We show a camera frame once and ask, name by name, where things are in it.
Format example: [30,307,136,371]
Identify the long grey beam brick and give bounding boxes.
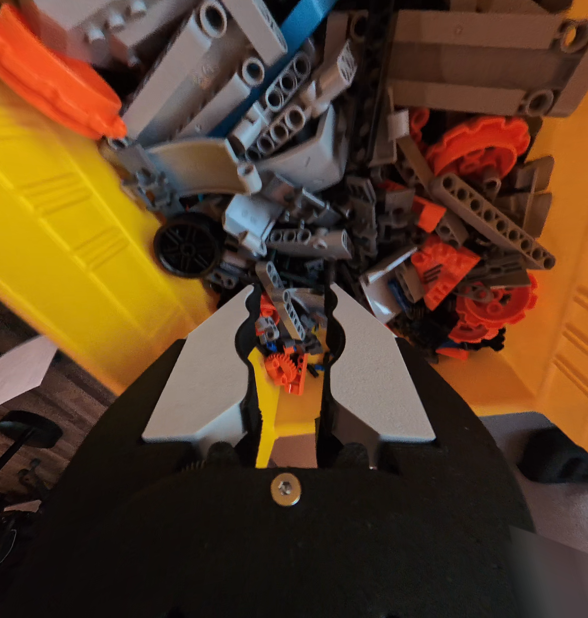
[432,174,555,269]

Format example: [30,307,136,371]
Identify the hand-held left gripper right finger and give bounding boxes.
[318,282,437,468]

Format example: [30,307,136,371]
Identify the orange curved panel brick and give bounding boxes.
[287,355,308,394]

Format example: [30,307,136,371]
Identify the large grey panel brick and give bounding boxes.
[390,10,588,117]

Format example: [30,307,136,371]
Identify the yellow plastic bin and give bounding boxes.
[0,63,588,469]

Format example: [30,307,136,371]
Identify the orange striped panel brick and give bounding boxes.
[410,237,480,310]

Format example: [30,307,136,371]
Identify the white paper sheet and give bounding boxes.
[0,335,58,412]

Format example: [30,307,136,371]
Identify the orange block brick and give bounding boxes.
[412,195,447,232]

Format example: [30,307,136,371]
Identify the black rubber wheel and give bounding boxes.
[153,212,224,280]

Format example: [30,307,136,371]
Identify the grey motor brick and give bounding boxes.
[21,0,198,68]

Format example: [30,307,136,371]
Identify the orange bevel gear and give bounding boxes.
[265,350,297,384]

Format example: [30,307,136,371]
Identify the pile of building bricks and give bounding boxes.
[0,0,588,397]

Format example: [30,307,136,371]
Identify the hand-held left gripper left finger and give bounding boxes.
[141,284,263,466]

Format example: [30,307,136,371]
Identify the blue beam brick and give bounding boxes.
[209,0,340,138]

